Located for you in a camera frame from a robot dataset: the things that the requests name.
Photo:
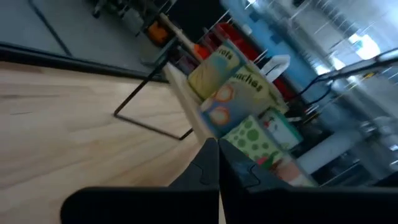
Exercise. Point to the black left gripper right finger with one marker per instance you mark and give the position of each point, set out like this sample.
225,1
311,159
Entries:
280,205

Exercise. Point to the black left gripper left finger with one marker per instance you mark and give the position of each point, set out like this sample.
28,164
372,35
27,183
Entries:
140,205

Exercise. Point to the pink tomatoes can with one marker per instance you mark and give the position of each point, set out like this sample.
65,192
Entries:
289,172

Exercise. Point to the green peas can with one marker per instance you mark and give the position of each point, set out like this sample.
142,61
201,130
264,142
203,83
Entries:
252,137

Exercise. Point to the white mixed vegetables can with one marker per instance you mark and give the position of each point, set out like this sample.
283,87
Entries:
281,129

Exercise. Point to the yellow carrots can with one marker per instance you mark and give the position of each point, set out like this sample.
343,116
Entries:
214,73

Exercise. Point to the wooden ramp board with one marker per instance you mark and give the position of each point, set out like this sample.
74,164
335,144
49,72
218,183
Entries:
188,102

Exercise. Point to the white paper sign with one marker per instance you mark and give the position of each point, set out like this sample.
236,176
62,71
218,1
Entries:
275,65

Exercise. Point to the orange object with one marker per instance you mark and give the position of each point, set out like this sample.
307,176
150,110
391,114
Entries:
158,32

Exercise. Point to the grey floor object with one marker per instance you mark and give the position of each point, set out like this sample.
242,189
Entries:
132,20

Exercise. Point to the black aluminium table frame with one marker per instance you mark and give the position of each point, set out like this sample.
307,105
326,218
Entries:
62,60

